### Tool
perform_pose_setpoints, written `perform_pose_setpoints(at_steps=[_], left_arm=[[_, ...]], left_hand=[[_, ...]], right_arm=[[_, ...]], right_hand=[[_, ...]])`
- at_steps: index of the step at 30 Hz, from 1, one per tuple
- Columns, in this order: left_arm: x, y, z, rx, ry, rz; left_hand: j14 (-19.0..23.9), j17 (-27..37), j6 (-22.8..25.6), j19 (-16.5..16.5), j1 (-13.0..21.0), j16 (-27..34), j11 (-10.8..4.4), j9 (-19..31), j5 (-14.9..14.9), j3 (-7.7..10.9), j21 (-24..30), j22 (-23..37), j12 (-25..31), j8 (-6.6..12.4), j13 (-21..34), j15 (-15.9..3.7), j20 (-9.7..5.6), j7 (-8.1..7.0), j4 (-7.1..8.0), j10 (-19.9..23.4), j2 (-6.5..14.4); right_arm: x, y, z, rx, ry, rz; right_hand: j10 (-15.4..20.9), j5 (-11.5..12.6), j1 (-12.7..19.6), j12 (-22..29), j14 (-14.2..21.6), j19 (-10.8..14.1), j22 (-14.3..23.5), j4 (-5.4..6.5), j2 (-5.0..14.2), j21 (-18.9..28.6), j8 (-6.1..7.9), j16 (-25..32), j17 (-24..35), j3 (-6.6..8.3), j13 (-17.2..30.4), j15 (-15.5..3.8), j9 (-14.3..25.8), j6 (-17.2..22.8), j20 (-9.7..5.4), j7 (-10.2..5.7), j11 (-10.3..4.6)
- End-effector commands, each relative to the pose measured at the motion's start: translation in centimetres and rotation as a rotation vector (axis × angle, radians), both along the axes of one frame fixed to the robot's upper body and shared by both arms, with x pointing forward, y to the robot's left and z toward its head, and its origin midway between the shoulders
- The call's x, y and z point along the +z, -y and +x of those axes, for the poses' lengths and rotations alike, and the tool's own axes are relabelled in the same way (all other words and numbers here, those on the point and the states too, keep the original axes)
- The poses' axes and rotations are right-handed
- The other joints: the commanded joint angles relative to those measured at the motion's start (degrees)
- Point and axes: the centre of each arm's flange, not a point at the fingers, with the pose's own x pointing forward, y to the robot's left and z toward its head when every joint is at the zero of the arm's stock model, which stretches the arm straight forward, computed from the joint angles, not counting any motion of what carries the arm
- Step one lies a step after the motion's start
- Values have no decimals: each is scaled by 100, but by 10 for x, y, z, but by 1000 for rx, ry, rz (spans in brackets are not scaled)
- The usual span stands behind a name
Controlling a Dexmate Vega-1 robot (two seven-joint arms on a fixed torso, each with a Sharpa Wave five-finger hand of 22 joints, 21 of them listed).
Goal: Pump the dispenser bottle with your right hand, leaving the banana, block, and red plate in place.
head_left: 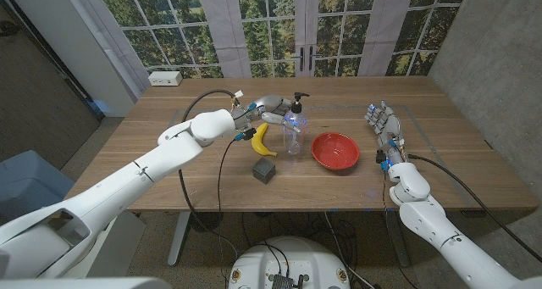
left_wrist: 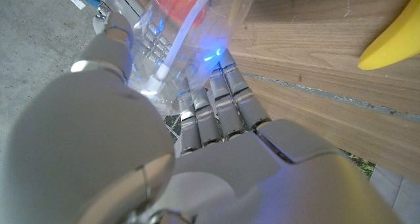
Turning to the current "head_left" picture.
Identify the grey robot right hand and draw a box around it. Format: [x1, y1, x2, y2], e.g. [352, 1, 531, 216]
[364, 101, 407, 165]

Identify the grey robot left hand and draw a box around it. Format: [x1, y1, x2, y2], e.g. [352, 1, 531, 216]
[231, 94, 302, 133]

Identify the clear pump dispenser bottle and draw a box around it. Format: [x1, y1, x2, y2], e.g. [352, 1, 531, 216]
[282, 92, 311, 156]

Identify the yellow banana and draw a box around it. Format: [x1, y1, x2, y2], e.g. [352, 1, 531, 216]
[251, 122, 279, 158]

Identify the red bowl plate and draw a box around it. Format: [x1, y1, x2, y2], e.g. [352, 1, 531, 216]
[310, 131, 361, 172]

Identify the dark grey block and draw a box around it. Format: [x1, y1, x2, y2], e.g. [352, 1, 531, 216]
[252, 156, 277, 186]

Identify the printed window backdrop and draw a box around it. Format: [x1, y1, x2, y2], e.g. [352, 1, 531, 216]
[91, 0, 472, 79]

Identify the white power strip box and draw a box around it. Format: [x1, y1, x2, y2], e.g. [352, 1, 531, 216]
[147, 70, 184, 87]

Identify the grey table leg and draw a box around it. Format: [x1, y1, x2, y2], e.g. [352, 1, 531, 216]
[383, 210, 412, 268]

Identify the black round fan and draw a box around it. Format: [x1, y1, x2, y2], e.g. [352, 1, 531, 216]
[190, 211, 224, 233]

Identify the white robot torso base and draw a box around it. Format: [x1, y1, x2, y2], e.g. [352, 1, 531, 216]
[227, 236, 351, 289]

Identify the white table leg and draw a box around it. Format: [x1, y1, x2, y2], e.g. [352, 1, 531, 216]
[167, 211, 192, 267]

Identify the dark brown door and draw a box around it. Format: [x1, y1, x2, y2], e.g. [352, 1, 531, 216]
[0, 0, 105, 170]

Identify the blue plastic bin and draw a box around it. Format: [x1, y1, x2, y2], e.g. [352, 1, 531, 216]
[0, 149, 76, 226]

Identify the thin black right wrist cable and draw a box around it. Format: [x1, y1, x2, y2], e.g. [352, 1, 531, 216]
[381, 170, 390, 216]

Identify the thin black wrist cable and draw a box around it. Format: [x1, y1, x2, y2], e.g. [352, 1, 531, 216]
[215, 136, 241, 281]
[381, 170, 390, 216]

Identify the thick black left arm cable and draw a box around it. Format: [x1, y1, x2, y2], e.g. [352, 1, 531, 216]
[177, 88, 238, 235]

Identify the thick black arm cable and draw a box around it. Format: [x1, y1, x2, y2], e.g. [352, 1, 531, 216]
[177, 88, 238, 235]
[406, 153, 542, 263]

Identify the thin black left wrist cable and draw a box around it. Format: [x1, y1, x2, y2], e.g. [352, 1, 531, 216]
[215, 136, 241, 281]

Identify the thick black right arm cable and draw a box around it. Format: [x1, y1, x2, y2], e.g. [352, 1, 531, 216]
[406, 153, 542, 263]

